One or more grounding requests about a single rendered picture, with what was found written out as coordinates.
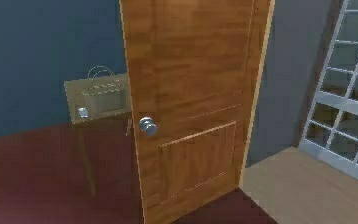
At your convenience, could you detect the brown wooden room door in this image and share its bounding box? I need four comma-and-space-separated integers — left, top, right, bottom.
118, 0, 276, 224

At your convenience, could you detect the silver round door knob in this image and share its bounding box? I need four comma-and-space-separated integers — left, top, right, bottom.
138, 116, 159, 137

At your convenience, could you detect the olive wooden side table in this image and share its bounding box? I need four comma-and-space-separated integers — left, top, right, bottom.
63, 73, 134, 197

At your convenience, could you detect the white framed grid window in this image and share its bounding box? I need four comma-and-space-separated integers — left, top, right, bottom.
299, 0, 358, 187

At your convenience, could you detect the grey box with wire handle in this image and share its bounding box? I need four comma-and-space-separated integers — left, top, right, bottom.
80, 65, 128, 115

